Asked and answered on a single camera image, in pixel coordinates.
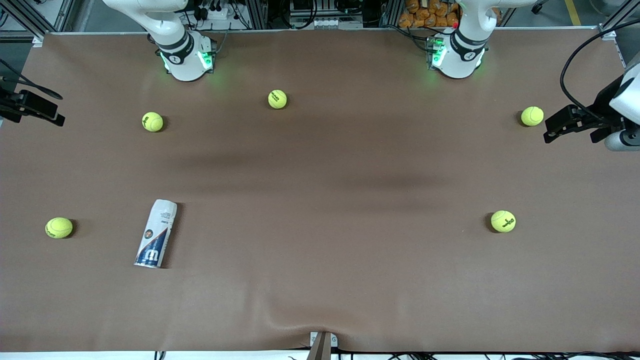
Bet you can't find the aluminium frame post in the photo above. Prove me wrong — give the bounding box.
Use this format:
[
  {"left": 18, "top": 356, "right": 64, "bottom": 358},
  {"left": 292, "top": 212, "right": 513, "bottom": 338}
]
[
  {"left": 380, "top": 0, "right": 404, "bottom": 28},
  {"left": 599, "top": 0, "right": 640, "bottom": 36},
  {"left": 4, "top": 0, "right": 76, "bottom": 39},
  {"left": 245, "top": 0, "right": 269, "bottom": 29}
]

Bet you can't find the pile of orange objects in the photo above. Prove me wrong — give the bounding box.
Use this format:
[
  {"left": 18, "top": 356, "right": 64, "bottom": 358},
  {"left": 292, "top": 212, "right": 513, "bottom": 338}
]
[{"left": 398, "top": 0, "right": 461, "bottom": 29}]

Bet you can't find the white connector block row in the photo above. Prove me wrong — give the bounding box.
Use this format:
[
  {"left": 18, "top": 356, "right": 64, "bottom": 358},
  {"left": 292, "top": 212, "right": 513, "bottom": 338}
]
[{"left": 309, "top": 17, "right": 364, "bottom": 30}]

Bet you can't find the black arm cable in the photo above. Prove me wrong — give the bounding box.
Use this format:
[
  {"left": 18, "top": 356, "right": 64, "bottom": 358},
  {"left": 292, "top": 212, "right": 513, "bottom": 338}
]
[
  {"left": 0, "top": 59, "right": 64, "bottom": 100},
  {"left": 559, "top": 25, "right": 640, "bottom": 126}
]

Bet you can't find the white and blue tennis can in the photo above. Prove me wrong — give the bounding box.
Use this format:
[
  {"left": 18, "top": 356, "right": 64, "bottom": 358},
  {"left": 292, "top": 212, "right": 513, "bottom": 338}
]
[{"left": 133, "top": 199, "right": 178, "bottom": 269}]

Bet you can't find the brown camera strut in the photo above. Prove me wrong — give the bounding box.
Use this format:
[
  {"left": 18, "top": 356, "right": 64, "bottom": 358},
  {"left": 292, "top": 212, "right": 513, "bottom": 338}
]
[{"left": 306, "top": 332, "right": 332, "bottom": 360}]

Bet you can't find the white metal edge bracket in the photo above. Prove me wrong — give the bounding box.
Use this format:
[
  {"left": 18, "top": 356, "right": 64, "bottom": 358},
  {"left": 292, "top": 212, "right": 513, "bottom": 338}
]
[{"left": 309, "top": 331, "right": 339, "bottom": 349}]

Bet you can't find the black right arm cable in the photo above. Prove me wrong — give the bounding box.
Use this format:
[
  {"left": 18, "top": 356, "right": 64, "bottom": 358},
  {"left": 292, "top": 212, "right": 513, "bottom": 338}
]
[{"left": 0, "top": 59, "right": 64, "bottom": 100}]

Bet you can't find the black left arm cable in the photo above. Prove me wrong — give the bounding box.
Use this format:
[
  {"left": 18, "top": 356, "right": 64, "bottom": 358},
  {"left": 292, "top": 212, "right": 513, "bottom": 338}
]
[{"left": 559, "top": 25, "right": 640, "bottom": 126}]

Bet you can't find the white power strip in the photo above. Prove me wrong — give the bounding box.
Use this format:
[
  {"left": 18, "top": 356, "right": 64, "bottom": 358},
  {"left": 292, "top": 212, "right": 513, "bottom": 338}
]
[{"left": 199, "top": 5, "right": 232, "bottom": 22}]

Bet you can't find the brown table mat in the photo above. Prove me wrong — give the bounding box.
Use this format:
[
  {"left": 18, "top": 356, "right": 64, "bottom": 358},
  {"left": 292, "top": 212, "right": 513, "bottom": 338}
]
[{"left": 0, "top": 27, "right": 640, "bottom": 353}]

